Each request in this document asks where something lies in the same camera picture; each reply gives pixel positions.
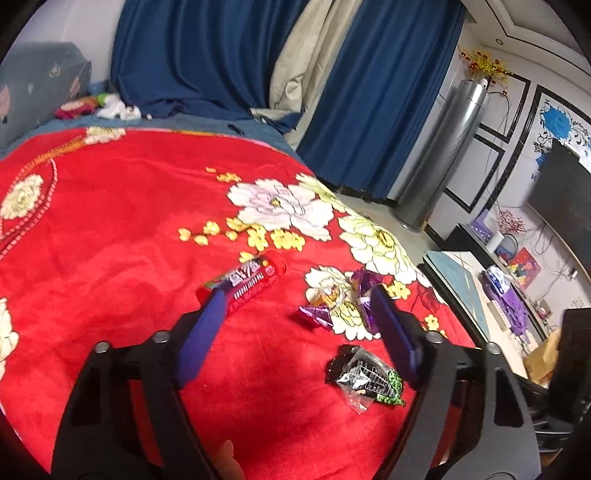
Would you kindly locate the green toy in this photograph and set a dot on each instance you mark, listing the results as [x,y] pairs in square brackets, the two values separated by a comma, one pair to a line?
[105,98]

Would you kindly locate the marble top coffee table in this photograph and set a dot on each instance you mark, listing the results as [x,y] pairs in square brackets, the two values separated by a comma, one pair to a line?
[461,281]

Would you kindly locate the black television stand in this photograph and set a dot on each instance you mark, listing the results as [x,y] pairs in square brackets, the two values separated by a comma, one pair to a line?
[466,237]

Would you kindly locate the grey heart print cushion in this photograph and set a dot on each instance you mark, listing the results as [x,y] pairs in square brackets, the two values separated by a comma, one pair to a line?
[37,83]

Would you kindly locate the colourful picture card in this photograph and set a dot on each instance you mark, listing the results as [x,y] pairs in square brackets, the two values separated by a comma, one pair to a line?
[524,267]

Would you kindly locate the blue bed sheet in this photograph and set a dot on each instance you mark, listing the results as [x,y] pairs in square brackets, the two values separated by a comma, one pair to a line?
[194,124]

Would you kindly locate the red floral blanket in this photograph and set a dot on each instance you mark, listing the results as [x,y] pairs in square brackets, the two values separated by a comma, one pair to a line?
[138,230]

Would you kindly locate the red tube wrapper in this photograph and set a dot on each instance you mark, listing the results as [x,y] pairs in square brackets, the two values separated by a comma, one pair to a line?
[258,277]

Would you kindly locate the purple card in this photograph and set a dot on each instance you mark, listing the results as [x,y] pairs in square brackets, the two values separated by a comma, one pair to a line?
[480,226]

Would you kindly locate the silver standing air conditioner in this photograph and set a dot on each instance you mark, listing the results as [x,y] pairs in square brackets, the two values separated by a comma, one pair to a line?
[443,152]

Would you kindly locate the person's left hand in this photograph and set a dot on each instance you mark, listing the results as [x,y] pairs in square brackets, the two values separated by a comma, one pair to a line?
[229,464]

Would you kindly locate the brown cardboard box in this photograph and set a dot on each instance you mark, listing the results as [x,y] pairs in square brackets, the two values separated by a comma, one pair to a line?
[542,357]

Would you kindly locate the blue curtain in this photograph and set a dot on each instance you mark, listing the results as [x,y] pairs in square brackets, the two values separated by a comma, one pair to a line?
[369,115]
[194,55]

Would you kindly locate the red cloth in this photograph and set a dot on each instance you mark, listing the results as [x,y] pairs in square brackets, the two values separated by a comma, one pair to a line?
[74,110]

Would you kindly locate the yellow artificial flowers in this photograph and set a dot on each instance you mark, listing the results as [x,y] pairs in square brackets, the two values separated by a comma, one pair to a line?
[485,64]

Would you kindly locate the tissue pack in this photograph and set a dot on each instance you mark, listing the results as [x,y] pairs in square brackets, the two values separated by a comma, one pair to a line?
[495,279]

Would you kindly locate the beige curtain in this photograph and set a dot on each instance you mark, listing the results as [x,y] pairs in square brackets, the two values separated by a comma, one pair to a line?
[304,69]

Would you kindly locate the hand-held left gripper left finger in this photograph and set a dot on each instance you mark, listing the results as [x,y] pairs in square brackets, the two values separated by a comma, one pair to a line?
[203,337]

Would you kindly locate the black television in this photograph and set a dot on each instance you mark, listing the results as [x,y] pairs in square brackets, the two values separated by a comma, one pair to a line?
[563,194]

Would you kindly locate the purple foil wrapper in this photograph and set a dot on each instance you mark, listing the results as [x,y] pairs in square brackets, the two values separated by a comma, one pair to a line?
[316,316]
[367,295]

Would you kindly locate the white vase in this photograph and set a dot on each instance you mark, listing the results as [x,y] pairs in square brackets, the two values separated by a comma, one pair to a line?
[494,242]

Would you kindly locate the black and green wrapper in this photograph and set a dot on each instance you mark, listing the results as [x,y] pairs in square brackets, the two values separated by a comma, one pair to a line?
[360,369]

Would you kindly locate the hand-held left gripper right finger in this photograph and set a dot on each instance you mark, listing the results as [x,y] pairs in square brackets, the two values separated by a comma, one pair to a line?
[392,327]

